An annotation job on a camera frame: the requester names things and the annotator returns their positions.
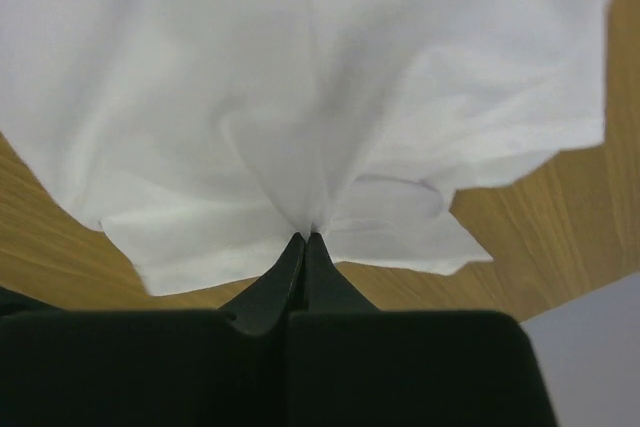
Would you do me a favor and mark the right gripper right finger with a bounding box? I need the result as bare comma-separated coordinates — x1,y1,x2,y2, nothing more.
286,234,556,426

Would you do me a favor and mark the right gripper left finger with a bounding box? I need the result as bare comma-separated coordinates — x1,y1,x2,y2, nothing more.
1,235,305,426

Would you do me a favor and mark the white t-shirt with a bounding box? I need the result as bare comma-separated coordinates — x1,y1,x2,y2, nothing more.
1,0,610,296

